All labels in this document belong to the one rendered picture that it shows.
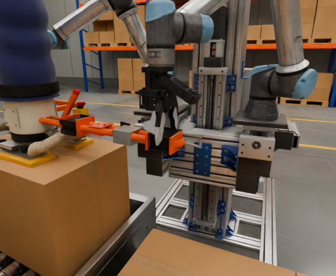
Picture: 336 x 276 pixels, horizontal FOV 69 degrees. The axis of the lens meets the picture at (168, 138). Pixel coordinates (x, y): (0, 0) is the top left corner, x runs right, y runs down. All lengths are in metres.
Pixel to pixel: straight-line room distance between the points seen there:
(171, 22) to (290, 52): 0.51
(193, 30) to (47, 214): 0.68
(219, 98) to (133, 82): 7.85
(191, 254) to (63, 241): 0.49
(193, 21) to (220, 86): 0.60
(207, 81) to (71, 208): 0.85
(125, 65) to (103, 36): 1.26
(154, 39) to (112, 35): 8.72
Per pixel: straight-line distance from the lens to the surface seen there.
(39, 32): 1.02
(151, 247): 1.13
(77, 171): 0.89
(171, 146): 0.66
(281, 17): 0.99
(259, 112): 1.15
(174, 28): 0.67
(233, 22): 1.35
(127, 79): 9.09
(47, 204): 0.85
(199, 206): 1.54
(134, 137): 0.73
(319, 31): 7.89
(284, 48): 1.02
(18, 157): 1.01
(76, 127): 0.87
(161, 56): 0.65
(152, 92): 0.67
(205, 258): 1.10
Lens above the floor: 1.31
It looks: 18 degrees down
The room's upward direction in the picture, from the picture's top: straight up
